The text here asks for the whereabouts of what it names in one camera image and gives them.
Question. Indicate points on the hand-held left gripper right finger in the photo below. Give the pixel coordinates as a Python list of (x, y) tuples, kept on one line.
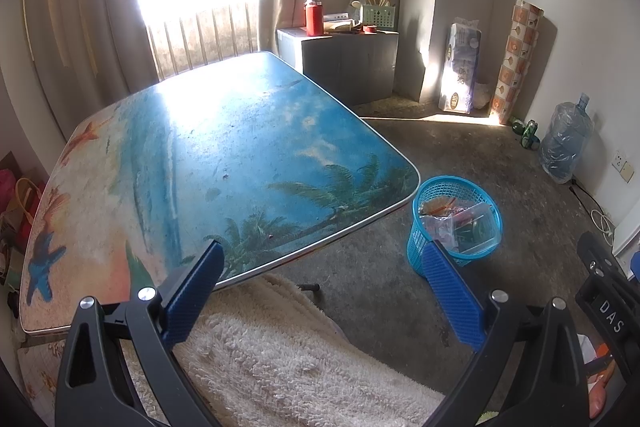
[(452, 297)]

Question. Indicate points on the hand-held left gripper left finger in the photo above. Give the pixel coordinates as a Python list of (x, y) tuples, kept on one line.
[(192, 297)]

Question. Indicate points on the blue mesh basket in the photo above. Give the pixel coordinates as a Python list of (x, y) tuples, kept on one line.
[(415, 247)]

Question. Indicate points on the person's right hand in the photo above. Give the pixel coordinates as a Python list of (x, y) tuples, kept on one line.
[(599, 397)]

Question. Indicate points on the white fluffy robe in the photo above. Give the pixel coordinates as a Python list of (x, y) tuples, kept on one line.
[(275, 357)]

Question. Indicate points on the black chair leg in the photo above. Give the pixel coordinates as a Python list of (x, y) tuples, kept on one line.
[(310, 288)]

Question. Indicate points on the large clear water jug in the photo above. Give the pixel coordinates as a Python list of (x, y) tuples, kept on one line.
[(565, 142)]

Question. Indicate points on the green bottles on floor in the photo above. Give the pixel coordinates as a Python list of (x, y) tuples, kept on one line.
[(527, 134)]

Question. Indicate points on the white plastic bag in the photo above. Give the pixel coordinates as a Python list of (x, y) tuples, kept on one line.
[(481, 94)]

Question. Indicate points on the pink bag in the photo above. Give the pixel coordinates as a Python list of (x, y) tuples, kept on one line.
[(7, 189)]

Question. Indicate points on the toilet paper pack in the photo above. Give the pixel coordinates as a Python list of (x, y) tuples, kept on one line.
[(460, 67)]

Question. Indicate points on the patterned wallpaper roll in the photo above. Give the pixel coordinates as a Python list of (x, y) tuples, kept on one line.
[(517, 62)]

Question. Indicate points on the grey cabinet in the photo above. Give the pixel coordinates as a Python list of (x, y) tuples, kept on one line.
[(350, 67)]

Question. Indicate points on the balcony railing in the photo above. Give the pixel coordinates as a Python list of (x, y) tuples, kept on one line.
[(210, 37)]

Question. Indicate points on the red tape roll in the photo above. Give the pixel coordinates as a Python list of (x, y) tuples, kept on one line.
[(370, 29)]

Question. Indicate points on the green utensil basket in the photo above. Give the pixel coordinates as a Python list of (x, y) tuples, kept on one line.
[(378, 18)]

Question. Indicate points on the red thermos bottle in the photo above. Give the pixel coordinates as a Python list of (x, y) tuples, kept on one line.
[(314, 19)]

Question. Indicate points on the white flat box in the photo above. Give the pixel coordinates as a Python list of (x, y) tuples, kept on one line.
[(336, 16)]

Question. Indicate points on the white plastic jug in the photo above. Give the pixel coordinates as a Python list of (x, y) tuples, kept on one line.
[(357, 2)]

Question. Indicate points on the wall socket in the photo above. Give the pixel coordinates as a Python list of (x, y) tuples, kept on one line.
[(622, 166)]

